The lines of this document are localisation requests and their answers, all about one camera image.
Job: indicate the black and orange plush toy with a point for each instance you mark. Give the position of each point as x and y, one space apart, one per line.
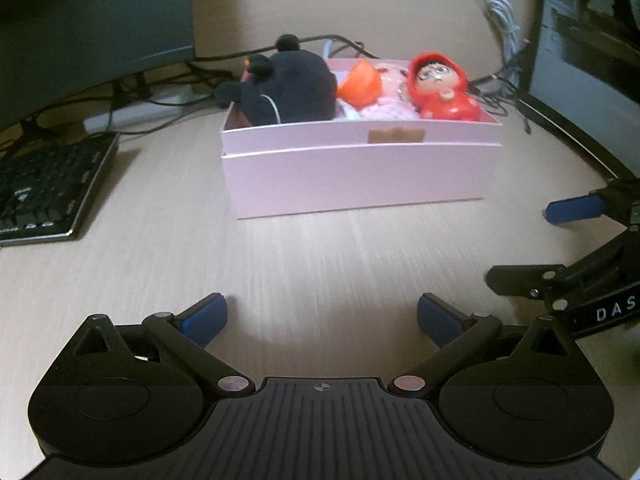
295 85

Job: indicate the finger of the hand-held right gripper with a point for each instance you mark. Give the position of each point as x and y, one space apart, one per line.
575 208
515 280

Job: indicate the red hooded figurine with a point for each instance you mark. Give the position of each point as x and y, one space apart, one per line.
445 105

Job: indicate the pink cardboard box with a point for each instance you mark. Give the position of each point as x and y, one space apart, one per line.
350 180

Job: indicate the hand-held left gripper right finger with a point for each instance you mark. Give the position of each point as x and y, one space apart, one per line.
440 320

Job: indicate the white power strip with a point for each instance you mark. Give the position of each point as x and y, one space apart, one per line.
150 110

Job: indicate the computer case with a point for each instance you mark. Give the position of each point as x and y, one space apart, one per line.
585 85

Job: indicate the black keyboard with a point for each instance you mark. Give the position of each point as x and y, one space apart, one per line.
45 185

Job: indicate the black monitor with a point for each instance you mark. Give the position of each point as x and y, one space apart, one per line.
90 25

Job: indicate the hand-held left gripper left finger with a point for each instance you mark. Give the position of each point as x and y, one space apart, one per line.
205 320

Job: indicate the pink plush doll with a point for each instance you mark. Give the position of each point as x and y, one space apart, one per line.
385 110

